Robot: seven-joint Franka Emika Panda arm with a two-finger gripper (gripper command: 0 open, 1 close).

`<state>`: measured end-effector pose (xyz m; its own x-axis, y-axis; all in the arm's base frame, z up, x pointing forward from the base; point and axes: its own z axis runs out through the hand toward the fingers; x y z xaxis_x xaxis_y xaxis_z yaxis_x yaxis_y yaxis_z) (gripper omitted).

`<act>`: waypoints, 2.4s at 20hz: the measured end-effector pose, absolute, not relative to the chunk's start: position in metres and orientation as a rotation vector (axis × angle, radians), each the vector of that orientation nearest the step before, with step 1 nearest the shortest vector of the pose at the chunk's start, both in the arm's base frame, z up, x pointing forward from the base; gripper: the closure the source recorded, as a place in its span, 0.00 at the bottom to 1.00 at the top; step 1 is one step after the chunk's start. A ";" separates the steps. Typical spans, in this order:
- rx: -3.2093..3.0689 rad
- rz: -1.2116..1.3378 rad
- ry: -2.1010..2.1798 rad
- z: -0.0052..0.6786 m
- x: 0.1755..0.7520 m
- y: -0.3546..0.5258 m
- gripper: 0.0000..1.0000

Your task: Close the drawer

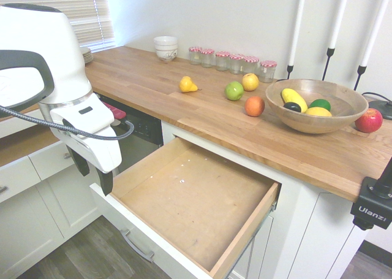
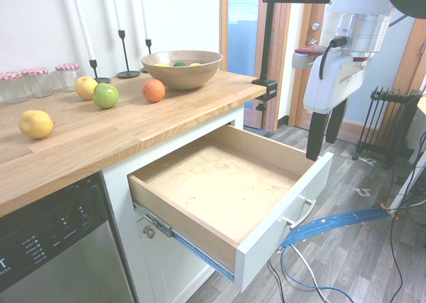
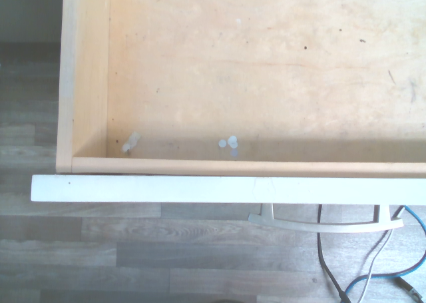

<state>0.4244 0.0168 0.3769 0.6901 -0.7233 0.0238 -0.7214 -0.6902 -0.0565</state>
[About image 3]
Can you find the white-fronted wooden drawer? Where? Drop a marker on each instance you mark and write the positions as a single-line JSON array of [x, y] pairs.
[[233, 66]]

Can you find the crumpled white tape scrap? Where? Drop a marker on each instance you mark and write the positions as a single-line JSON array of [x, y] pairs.
[[131, 142]]

